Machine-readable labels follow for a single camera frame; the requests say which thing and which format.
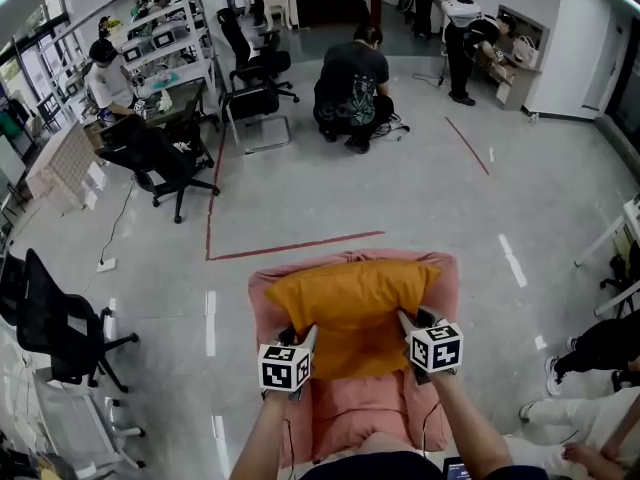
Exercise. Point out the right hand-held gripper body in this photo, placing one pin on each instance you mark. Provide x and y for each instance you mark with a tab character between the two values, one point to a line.
440	350

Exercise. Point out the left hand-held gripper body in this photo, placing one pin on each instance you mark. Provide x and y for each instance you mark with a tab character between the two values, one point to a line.
277	370

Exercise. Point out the orange pillow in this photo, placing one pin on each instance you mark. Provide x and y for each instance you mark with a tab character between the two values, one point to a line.
350	318

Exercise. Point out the person's right forearm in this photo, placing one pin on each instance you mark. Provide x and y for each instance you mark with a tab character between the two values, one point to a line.
465	428

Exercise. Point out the person's left forearm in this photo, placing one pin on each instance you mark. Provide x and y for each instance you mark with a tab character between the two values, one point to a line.
260	443

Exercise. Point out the pink cushioned seat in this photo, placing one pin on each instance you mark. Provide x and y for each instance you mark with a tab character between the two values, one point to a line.
350	408

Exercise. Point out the black chest-worn phone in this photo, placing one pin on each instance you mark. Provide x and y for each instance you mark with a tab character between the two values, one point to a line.
456	469

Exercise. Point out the person's dark shirt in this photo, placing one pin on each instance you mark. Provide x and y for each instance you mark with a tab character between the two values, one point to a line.
370	468

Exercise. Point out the white power strip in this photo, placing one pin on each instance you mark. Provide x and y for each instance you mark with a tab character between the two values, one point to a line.
106	265

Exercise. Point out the white grey office chair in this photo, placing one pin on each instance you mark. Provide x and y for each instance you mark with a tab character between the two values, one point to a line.
75	418

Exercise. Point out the black mesh office chair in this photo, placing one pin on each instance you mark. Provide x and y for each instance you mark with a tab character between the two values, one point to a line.
55	323

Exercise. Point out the black cantilever chair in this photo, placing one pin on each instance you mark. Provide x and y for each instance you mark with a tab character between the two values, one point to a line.
250	105

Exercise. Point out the dark desk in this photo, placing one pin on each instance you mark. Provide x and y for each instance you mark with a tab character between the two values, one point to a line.
192	93

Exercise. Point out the white glove pair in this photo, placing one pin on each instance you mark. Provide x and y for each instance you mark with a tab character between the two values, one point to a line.
165	102

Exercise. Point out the white cluttered table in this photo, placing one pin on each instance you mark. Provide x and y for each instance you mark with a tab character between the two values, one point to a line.
15	393

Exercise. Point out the beige lattice cabinet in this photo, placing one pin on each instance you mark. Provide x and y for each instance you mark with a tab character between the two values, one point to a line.
60	163

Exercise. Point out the teal cloth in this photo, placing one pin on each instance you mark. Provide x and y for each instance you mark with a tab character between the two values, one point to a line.
165	80

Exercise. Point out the white handbag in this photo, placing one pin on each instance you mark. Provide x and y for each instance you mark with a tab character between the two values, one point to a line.
526	53

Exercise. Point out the black high-back office chair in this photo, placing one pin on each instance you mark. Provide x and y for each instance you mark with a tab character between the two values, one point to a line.
235	38

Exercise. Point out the white microwave oven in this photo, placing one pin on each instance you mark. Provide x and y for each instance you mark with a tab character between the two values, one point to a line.
133	54
163	40

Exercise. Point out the white board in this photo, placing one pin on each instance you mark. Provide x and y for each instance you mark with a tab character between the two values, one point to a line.
10	160

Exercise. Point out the small white table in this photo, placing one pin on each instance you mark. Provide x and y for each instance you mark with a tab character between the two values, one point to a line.
276	5

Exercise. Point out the white shelf rack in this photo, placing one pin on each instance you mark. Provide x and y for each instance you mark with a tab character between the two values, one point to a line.
197	13

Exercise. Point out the clothes rack with green garment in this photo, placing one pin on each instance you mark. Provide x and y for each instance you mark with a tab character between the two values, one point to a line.
10	128

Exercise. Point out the grey wall cabinet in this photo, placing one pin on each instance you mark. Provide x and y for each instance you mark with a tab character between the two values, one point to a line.
522	88

